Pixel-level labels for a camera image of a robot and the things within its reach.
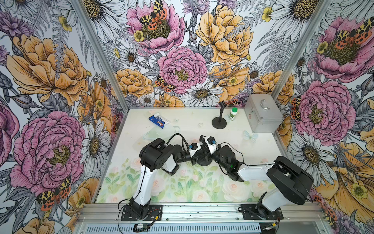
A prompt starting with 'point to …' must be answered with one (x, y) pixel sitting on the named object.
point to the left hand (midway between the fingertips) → (205, 154)
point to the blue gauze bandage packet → (158, 120)
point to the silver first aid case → (263, 114)
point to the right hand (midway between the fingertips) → (203, 146)
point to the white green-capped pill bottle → (233, 113)
